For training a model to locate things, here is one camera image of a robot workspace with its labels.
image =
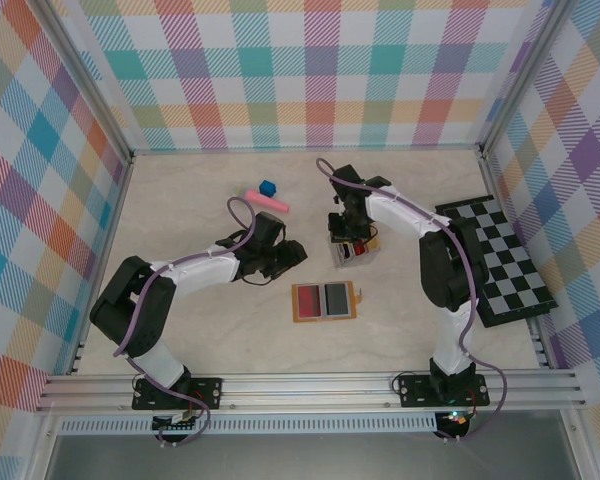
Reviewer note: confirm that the orange leather card holder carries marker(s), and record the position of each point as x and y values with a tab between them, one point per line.
330	320

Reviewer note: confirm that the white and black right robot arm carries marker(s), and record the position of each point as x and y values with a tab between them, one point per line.
400	214

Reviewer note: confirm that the aluminium frame post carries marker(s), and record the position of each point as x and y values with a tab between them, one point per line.
522	75
87	80

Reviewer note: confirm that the black and grey chessboard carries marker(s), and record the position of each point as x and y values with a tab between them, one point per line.
510	260

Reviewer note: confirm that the pink marker pen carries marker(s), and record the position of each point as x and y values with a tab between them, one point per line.
265	201

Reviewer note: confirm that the grey credit card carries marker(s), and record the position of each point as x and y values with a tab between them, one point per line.
337	300
347	250

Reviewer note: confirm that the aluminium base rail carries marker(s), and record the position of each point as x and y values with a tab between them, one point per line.
305	392

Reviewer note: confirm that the blue toy block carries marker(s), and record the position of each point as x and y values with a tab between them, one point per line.
268	188

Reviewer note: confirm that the small electronics board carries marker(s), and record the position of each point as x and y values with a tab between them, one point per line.
455	417
177	425

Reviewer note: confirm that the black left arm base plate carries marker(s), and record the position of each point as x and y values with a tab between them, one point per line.
212	392

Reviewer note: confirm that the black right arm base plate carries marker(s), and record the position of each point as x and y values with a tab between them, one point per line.
410	392

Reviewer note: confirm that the red credit card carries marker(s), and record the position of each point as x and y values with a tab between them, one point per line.
310	300
361	248

